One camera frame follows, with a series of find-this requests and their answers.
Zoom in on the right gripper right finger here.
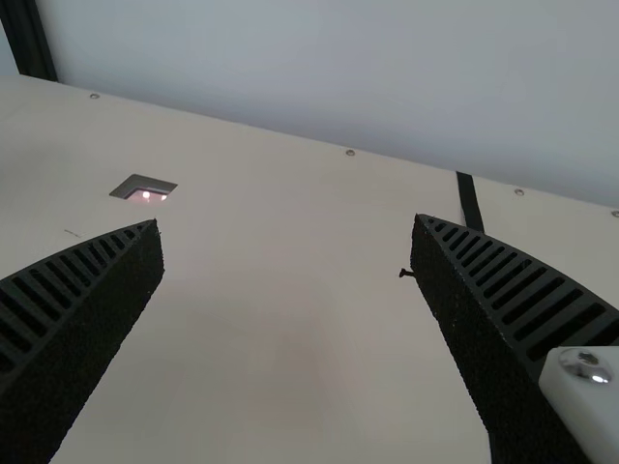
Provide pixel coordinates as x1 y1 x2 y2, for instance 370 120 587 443
398 213 619 464

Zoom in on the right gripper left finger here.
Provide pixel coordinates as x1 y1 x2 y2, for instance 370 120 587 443
0 217 164 464

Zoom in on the black strip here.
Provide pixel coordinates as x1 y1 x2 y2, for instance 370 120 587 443
455 170 486 234

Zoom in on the small square scanner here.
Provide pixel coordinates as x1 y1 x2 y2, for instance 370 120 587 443
108 173 180 204

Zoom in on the black post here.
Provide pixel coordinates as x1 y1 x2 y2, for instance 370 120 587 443
0 0 59 82

